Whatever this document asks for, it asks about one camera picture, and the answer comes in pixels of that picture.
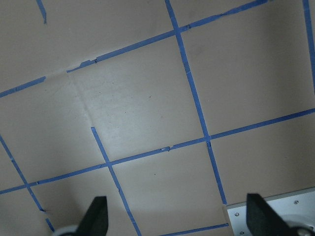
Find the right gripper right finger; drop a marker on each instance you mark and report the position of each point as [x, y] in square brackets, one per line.
[262, 220]

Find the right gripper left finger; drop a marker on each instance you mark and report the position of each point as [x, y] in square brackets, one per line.
[95, 221]

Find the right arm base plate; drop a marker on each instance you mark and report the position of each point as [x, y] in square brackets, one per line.
[295, 208]

